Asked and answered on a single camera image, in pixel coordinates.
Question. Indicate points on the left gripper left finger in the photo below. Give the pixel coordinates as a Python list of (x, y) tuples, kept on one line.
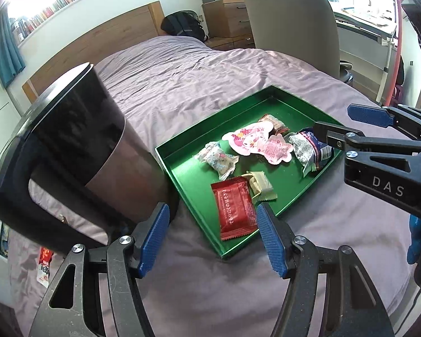
[(71, 305)]

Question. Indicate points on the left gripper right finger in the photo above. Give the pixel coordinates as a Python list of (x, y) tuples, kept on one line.
[(352, 305)]

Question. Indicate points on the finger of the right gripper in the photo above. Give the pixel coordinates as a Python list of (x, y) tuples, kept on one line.
[(402, 118), (346, 139)]

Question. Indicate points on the blue grey snack packet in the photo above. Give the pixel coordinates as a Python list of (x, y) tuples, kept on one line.
[(312, 154)]

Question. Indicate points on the red white spicy snack pouch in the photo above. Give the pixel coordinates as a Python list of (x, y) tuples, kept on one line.
[(43, 269)]

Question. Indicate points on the pink cartoon shaped packet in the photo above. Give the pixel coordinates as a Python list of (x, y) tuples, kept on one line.
[(255, 138)]

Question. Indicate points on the beige green snack packet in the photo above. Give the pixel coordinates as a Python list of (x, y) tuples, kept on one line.
[(261, 187)]

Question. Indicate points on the white cartoon candy packet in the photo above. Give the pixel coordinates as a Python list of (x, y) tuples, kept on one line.
[(212, 154)]

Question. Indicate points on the red Japanese snack packet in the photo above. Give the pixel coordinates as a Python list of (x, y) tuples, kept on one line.
[(236, 212)]

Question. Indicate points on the white desk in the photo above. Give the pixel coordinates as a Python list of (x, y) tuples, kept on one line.
[(367, 33)]

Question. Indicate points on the beige office chair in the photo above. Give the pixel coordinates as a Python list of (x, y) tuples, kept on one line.
[(304, 29)]

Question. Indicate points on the green metal tray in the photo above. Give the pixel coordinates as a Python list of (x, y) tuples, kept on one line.
[(193, 179)]

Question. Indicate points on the wooden nightstand drawers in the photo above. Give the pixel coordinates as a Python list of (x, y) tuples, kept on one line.
[(228, 25)]

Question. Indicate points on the black and pink kettle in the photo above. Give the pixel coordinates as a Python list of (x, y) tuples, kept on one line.
[(76, 144)]

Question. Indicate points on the black backpack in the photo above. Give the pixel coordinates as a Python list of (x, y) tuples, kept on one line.
[(184, 23)]

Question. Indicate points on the wooden headboard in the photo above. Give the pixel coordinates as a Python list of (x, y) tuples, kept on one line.
[(114, 35)]

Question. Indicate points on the teal curtain left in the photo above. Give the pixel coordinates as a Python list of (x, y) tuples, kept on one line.
[(11, 61)]

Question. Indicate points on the row of books on shelf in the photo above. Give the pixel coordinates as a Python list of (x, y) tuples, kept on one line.
[(59, 0)]

